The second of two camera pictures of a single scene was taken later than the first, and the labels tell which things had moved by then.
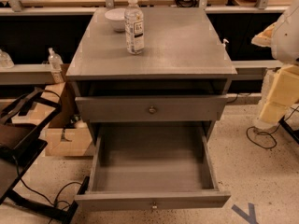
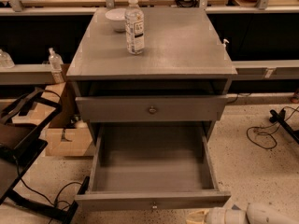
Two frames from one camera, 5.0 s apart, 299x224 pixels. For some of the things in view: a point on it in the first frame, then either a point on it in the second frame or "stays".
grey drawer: x=150 y=165 stays
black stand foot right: x=294 y=134 stays
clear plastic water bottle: x=135 y=32 stays
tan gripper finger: x=264 y=37 -> x=219 y=216
